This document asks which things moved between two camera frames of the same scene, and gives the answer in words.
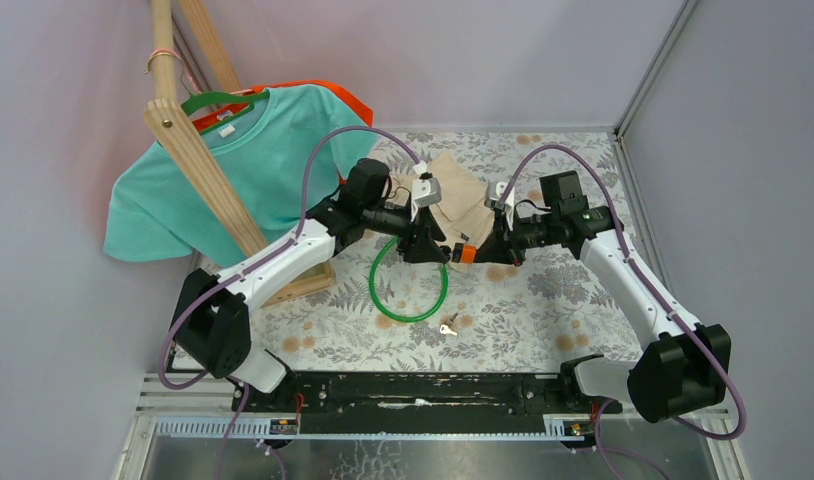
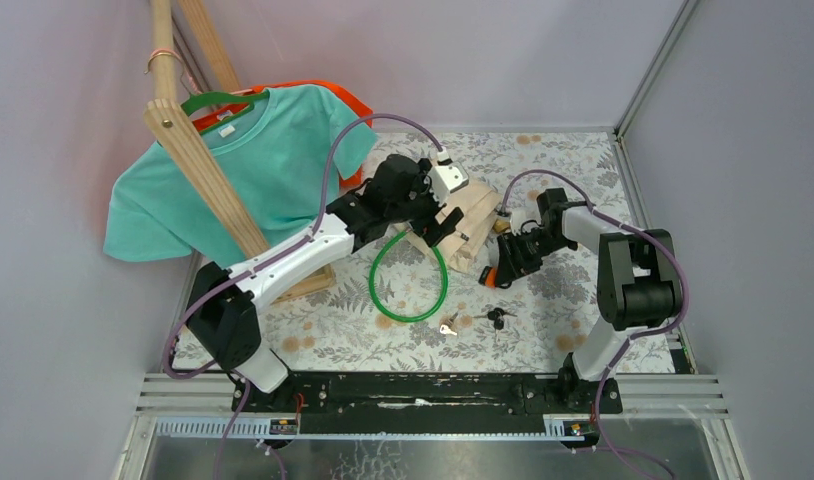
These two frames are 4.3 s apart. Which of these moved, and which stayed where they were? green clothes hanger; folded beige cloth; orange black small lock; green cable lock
Moved: orange black small lock
Stayed: green clothes hanger; green cable lock; folded beige cloth
